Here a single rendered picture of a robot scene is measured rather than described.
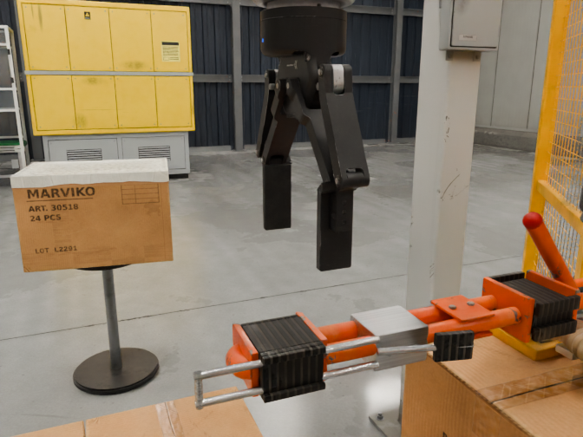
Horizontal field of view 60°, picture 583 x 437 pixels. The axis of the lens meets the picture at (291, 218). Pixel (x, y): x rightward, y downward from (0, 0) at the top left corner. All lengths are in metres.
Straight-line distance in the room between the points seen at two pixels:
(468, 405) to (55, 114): 7.27
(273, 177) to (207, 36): 10.81
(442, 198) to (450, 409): 1.07
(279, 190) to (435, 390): 0.46
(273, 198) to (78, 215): 1.76
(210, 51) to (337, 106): 10.93
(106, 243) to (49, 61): 5.64
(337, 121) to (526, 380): 0.55
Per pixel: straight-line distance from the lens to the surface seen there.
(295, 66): 0.46
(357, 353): 0.57
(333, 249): 0.42
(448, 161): 1.80
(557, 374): 0.87
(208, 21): 11.37
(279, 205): 0.54
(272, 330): 0.56
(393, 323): 0.60
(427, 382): 0.88
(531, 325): 0.70
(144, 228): 2.25
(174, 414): 1.43
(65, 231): 2.28
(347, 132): 0.40
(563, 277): 0.77
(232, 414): 1.40
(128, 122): 7.77
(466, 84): 1.81
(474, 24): 1.76
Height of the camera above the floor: 1.36
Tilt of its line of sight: 14 degrees down
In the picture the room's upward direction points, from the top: straight up
